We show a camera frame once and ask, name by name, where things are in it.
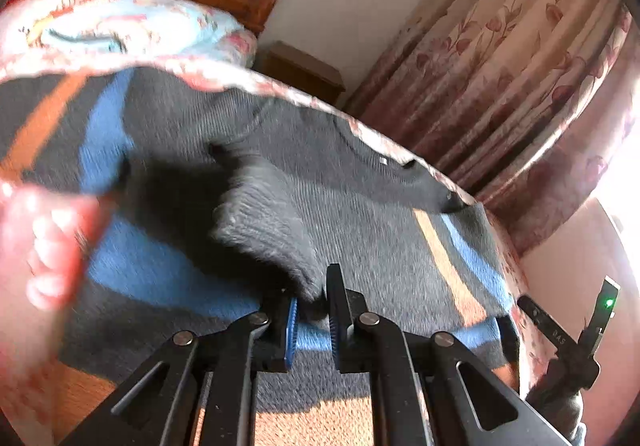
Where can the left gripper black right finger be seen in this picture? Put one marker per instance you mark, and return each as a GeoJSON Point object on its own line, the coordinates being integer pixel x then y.
{"type": "Point", "coordinates": [349, 344]}

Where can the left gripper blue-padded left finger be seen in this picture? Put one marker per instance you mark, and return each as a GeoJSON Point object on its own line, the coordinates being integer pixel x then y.
{"type": "Point", "coordinates": [285, 325]}

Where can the dark grey striped knit sweater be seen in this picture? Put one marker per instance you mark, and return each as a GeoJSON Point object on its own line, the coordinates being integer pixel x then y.
{"type": "Point", "coordinates": [280, 205]}

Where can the grey-gloved right hand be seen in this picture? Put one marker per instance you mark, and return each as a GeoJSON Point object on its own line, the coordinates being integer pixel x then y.
{"type": "Point", "coordinates": [556, 397]}

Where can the bright window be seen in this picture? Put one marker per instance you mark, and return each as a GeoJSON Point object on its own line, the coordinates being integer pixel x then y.
{"type": "Point", "coordinates": [618, 191]}

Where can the pink floral bed sheet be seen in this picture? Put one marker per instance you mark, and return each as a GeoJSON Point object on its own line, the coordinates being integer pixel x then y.
{"type": "Point", "coordinates": [240, 81]}

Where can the dark wooden nightstand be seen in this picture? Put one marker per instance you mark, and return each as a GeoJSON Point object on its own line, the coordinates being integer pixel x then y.
{"type": "Point", "coordinates": [301, 70]}

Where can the pink floral curtain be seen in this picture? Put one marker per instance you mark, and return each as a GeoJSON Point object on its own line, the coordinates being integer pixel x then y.
{"type": "Point", "coordinates": [522, 103]}

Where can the light blue floral quilt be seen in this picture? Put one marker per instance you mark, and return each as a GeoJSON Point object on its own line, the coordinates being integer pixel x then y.
{"type": "Point", "coordinates": [149, 30]}

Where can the pink floral pillow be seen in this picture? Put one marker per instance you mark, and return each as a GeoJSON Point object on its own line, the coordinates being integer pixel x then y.
{"type": "Point", "coordinates": [22, 52]}

